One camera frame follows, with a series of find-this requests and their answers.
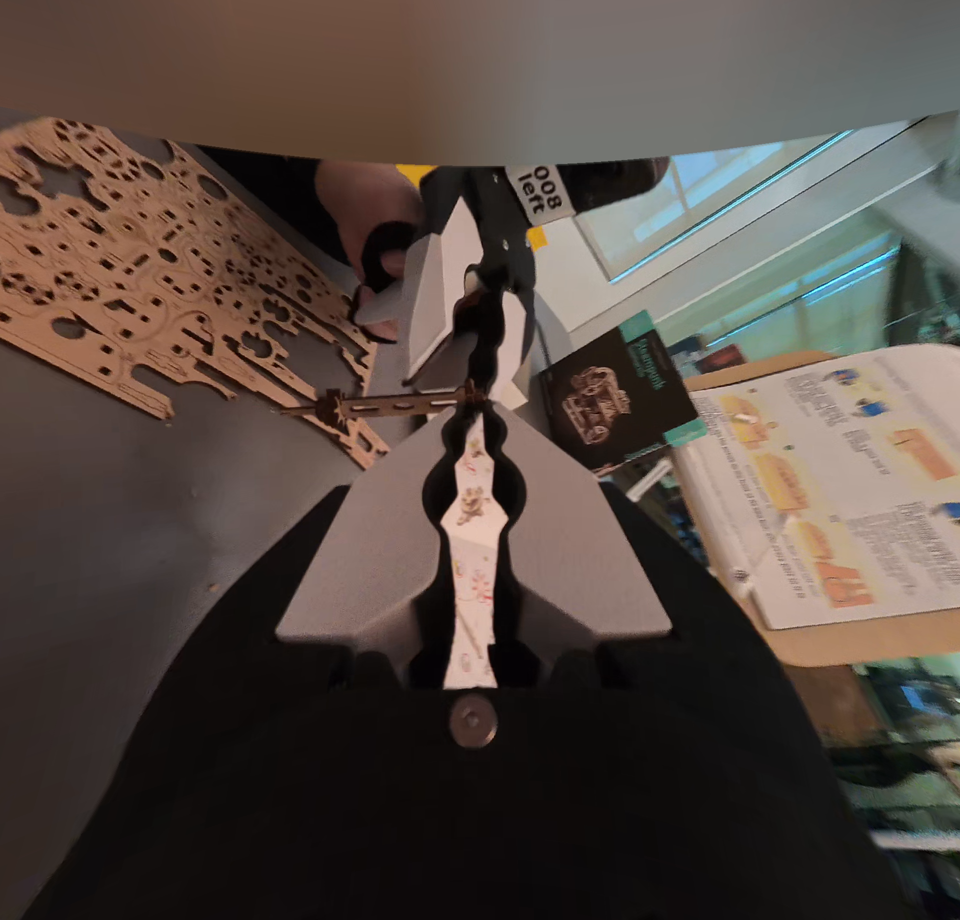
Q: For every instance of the white printed paper sheet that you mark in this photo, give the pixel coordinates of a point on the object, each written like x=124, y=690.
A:
x=472, y=553

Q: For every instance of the slotted wooden model strip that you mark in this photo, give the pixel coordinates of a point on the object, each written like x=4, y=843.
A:
x=390, y=406

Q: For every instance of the black and teal model box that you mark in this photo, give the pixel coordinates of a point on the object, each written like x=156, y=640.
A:
x=615, y=403

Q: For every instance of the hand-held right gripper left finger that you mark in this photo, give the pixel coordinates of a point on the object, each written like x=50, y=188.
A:
x=360, y=545

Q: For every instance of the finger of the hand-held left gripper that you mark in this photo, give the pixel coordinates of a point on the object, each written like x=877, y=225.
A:
x=517, y=343
x=439, y=298

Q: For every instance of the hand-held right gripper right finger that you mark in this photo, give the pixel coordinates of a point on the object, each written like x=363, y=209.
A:
x=577, y=553

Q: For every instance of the laser-cut wooden parts sheet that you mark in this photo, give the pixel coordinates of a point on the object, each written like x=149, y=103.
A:
x=127, y=260

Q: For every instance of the person's left hand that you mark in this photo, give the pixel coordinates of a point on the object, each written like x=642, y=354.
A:
x=352, y=200

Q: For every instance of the illustrated instruction booklet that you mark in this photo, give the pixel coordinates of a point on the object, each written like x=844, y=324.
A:
x=840, y=485

